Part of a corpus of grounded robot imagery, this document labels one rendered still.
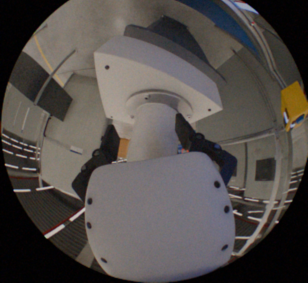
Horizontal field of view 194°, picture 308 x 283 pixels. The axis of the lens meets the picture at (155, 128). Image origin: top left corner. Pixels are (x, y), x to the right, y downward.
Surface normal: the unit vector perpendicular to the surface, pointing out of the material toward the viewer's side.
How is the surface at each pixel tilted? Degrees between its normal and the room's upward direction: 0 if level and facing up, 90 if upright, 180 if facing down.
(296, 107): 90
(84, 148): 90
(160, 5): 0
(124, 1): 0
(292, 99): 90
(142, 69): 0
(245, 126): 90
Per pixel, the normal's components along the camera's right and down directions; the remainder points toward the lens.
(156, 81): -0.14, 0.94
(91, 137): 0.35, -0.26
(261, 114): -0.93, -0.23
